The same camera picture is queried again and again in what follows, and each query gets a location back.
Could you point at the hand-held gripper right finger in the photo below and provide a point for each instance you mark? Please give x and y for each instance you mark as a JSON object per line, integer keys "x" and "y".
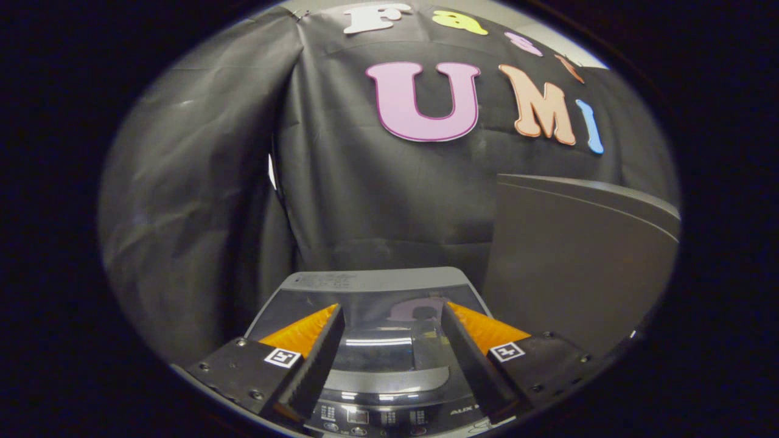
{"x": 471, "y": 365}

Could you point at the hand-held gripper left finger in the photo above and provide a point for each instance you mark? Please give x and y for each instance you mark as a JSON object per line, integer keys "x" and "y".
{"x": 316, "y": 365}

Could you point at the grey washing machine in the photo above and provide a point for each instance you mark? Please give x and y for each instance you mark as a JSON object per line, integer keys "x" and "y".
{"x": 389, "y": 415}

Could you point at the beige cabinet with dark top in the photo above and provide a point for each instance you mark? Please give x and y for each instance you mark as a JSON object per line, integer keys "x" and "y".
{"x": 578, "y": 261}

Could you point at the black backdrop cloth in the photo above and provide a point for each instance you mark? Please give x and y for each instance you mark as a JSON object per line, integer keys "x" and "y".
{"x": 195, "y": 213}

